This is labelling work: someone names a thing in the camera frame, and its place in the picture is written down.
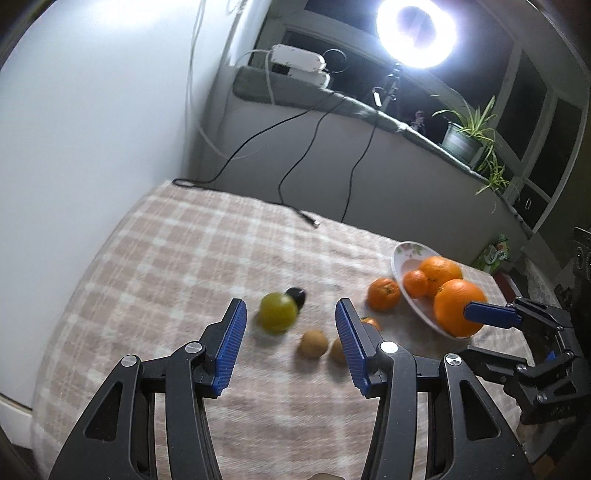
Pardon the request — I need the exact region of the white adapter box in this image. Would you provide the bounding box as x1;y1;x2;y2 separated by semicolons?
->
286;68;331;88

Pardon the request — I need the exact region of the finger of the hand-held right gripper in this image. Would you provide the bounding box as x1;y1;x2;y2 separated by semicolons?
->
463;298;576;331
466;345;578;393

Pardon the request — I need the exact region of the spider plant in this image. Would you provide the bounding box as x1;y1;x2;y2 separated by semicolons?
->
431;95;518;213

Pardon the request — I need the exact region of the red cardboard box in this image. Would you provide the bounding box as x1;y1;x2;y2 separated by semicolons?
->
493;271;525;303

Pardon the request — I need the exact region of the green tomato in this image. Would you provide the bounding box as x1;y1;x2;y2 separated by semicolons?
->
257;292;299;334

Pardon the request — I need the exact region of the white window frame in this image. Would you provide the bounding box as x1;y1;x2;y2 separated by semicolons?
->
259;0;591;232

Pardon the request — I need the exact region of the grey windowsill mat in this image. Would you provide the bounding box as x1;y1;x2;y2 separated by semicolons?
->
233;65;402;134

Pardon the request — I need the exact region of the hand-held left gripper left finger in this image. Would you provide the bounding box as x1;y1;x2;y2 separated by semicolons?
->
48;298;247;480

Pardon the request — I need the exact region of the green printed bag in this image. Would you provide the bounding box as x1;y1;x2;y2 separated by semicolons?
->
475;234;514;273

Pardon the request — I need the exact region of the green flower pot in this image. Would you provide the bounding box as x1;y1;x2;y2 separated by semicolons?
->
441;122;483;162

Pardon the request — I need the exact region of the white lace cloth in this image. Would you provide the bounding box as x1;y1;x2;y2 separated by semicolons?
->
522;249;561;305

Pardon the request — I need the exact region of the thin white cable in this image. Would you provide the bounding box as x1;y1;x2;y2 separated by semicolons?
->
185;0;250;160

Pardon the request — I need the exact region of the floral white plate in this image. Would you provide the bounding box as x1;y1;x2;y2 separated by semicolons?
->
392;241;485;341

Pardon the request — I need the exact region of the black tripod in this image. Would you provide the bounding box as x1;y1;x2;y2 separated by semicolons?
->
369;62;402;114

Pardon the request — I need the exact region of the black ring light cable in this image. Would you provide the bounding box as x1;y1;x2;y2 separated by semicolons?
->
278;88;384;223

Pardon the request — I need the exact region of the white power strip cable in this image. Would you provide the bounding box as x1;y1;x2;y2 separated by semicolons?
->
235;48;278;104

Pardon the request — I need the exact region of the white power strip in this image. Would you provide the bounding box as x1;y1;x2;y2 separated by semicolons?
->
270;45;326;72

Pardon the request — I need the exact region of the small tangerine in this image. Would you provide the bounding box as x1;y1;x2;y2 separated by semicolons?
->
403;269;430;298
367;277;402;311

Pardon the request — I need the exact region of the large orange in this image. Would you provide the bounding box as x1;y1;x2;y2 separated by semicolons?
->
433;278;489;339
418;256;463;298

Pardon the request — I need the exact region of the black cable with plug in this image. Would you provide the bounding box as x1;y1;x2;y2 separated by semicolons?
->
173;90;338;228

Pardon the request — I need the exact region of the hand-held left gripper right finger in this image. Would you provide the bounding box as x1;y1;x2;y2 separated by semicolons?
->
335;298;527;480

